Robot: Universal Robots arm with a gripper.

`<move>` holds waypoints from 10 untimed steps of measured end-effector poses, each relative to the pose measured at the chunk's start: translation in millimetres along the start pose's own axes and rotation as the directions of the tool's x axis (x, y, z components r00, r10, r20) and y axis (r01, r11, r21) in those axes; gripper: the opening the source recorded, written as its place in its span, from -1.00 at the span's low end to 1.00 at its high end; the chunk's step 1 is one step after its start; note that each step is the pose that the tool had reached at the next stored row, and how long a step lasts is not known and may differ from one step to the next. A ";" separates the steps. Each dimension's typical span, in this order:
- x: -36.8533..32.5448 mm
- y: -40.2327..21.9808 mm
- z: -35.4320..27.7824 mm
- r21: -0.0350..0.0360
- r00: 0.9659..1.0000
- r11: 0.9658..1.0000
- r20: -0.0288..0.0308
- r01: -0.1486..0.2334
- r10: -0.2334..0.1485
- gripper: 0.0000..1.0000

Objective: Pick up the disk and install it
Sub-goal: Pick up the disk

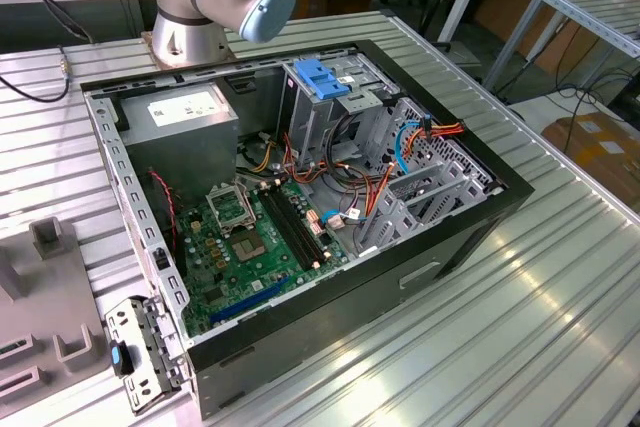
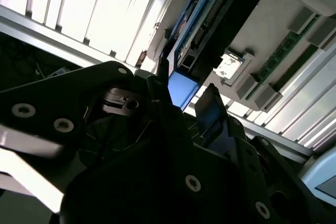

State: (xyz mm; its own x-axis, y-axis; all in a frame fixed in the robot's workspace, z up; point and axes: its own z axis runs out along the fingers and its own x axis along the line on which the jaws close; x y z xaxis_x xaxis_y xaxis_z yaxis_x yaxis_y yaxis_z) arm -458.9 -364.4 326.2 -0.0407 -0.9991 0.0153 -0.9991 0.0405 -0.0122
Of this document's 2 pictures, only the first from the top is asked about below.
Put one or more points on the blue expansion slot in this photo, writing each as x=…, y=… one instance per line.
x=240, y=307

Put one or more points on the grey power supply unit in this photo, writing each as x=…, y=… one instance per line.
x=185, y=157

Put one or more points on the black latch with blue tab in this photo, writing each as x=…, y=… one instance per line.
x=118, y=358

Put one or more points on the blue plastic drive latch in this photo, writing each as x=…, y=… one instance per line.
x=316, y=78

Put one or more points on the green motherboard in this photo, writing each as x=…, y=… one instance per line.
x=260, y=272

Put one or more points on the black case fan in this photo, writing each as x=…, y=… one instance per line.
x=159, y=227

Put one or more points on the CPU socket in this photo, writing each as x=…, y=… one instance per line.
x=249, y=247

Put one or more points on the flat cardboard box with labels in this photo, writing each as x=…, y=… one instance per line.
x=595, y=147

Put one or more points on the black RAM slot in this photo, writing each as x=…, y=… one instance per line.
x=283, y=227
x=301, y=227
x=308, y=227
x=290, y=227

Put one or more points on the grey parts rack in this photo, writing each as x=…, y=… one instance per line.
x=50, y=297

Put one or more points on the silver perforated disk bay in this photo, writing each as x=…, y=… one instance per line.
x=397, y=214

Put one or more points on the black open PC case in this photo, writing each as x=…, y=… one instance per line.
x=350, y=312

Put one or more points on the silver optical drive cage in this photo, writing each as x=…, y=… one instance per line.
x=307, y=117

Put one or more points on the silver hinged slot bracket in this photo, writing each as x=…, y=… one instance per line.
x=150, y=347

